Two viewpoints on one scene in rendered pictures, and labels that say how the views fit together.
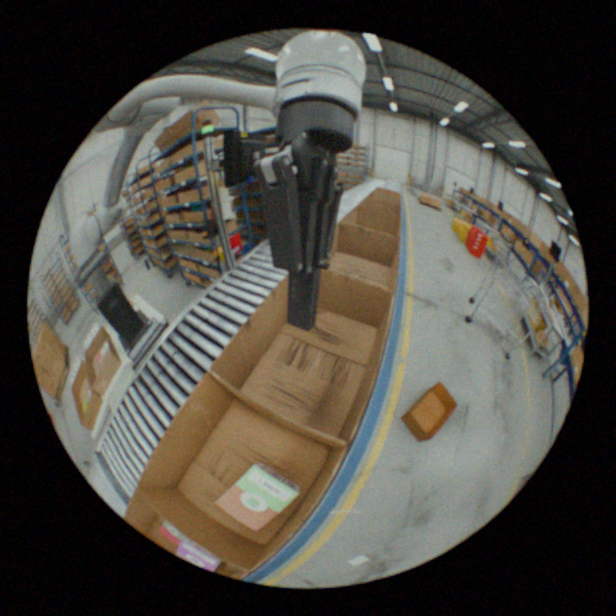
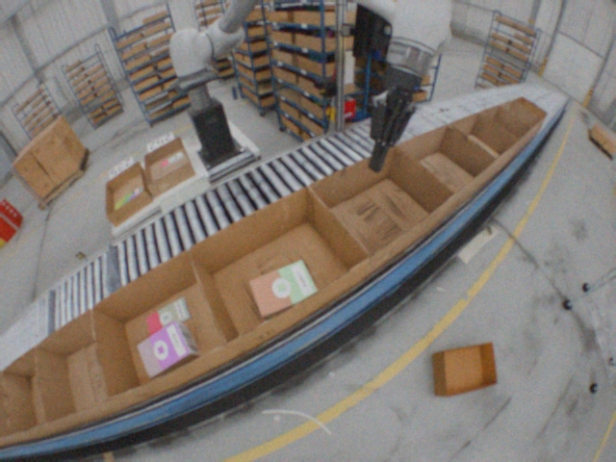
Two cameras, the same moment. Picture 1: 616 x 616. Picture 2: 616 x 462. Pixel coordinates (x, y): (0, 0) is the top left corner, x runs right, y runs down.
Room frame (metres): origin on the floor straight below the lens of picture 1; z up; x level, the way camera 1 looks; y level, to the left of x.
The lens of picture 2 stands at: (-0.29, -0.10, 1.55)
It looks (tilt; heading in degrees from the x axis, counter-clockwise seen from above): 56 degrees down; 37
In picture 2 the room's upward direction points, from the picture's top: 6 degrees counter-clockwise
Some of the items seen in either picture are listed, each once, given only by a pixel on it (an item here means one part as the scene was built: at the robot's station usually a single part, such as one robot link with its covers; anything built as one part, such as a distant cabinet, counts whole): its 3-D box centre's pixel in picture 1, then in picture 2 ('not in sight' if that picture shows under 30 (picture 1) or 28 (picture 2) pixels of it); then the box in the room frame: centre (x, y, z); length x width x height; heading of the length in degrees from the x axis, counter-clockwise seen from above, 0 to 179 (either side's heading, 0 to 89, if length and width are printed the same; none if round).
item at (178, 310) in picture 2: (174, 530); (167, 318); (-0.43, 0.38, 0.89); 0.16 x 0.07 x 0.02; 155
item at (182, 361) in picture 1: (191, 369); (272, 198); (0.24, 0.48, 0.72); 0.52 x 0.05 x 0.05; 64
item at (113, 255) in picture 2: (117, 485); (115, 280); (-0.55, 0.86, 0.76); 0.46 x 0.01 x 0.09; 64
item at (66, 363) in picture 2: not in sight; (82, 373); (-0.82, 0.49, 0.97); 0.39 x 0.29 x 0.17; 154
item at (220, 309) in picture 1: (234, 316); (328, 171); (0.54, 0.34, 0.72); 0.52 x 0.05 x 0.05; 64
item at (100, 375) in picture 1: (100, 358); (166, 164); (0.12, 1.22, 0.80); 0.38 x 0.28 x 0.10; 65
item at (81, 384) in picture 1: (84, 394); (126, 192); (-0.18, 1.32, 0.80); 0.38 x 0.28 x 0.10; 69
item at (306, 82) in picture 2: (211, 229); (325, 84); (1.52, 0.89, 0.79); 0.40 x 0.30 x 0.10; 65
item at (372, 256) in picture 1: (357, 265); (445, 166); (0.59, -0.19, 0.97); 0.39 x 0.29 x 0.17; 154
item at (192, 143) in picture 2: (107, 358); (174, 167); (0.16, 1.24, 0.74); 1.00 x 0.58 x 0.03; 157
